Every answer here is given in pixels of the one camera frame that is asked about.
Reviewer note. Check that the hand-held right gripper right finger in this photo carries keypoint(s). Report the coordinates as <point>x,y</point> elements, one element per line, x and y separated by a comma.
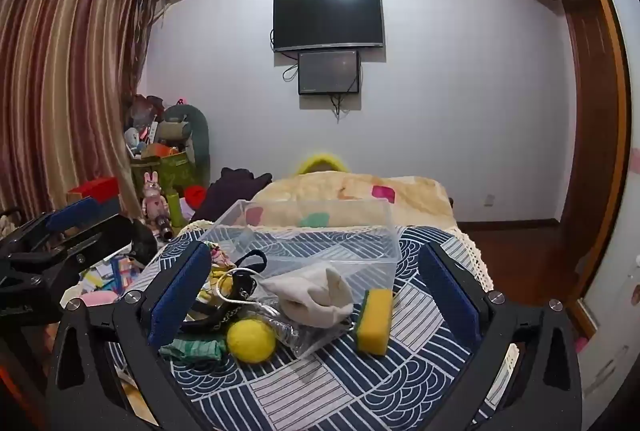
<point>450,296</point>

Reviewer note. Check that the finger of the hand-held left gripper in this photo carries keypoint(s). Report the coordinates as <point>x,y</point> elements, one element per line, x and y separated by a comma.
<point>75,213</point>
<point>90,236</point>

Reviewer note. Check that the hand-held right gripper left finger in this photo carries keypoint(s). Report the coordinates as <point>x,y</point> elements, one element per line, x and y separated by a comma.
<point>180,296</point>

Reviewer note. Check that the green striped cloth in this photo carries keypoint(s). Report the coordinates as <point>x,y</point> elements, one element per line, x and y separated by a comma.
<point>192,348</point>

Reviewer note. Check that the yellow sponge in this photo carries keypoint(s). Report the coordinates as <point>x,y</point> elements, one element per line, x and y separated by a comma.
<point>374,323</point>

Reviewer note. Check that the yellow felt ball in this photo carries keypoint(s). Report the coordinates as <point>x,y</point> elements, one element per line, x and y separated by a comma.
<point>251,341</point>

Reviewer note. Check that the white cloth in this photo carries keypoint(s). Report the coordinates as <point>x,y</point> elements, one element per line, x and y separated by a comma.
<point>315,298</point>

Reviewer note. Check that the clear plastic bag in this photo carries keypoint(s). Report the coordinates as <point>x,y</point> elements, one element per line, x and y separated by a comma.
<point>310,336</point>

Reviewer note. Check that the clear plastic storage box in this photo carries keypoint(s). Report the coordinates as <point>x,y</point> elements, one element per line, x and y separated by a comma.
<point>320,241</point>

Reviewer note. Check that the red box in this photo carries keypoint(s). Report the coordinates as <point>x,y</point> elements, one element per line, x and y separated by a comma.
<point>95,190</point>

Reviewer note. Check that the pile of papers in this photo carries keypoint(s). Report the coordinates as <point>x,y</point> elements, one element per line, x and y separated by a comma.
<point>110,273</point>

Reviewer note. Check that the black bag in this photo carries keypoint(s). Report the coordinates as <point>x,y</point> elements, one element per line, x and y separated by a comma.
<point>144,241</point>

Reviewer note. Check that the floral cloth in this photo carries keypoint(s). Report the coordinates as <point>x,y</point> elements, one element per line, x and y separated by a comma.
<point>221,256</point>

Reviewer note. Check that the black flashlight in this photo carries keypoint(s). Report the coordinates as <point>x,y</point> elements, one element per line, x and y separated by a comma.
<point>163,226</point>

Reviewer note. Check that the pink rabbit figure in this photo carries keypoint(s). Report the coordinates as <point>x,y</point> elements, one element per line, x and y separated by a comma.
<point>154,198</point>

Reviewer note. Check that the green bottle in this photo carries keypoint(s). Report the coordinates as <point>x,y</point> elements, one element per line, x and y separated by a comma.
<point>175,211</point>

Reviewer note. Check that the red plush toy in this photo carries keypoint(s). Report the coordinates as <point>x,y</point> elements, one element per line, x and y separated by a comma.
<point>196,198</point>

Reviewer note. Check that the green storage box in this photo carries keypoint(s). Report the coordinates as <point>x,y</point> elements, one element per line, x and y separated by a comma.
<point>167,173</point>

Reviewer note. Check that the dark purple garment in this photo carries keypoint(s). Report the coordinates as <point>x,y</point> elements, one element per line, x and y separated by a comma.
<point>225,196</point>

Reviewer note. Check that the pile of clutter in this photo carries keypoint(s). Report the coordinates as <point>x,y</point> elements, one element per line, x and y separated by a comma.
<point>142,126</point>

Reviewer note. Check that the striped brown curtain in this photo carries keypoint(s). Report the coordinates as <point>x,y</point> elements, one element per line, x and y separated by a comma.
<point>65,86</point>

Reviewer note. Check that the grey-green plush toy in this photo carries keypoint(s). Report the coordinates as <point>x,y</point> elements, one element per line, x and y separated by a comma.
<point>195,131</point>

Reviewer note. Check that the navy patterned tablecloth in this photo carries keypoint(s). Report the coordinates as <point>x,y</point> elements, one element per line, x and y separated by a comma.
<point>310,391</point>

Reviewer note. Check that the yellow fuzzy object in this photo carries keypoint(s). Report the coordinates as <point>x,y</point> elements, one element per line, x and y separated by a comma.
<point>320,161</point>

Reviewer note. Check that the brown wooden door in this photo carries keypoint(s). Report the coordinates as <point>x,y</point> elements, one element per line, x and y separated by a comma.
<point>590,136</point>

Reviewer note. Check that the small black monitor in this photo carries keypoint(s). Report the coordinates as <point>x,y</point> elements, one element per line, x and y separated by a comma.
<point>329,72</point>

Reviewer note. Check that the large black television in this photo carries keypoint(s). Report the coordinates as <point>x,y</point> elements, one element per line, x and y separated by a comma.
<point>327,18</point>

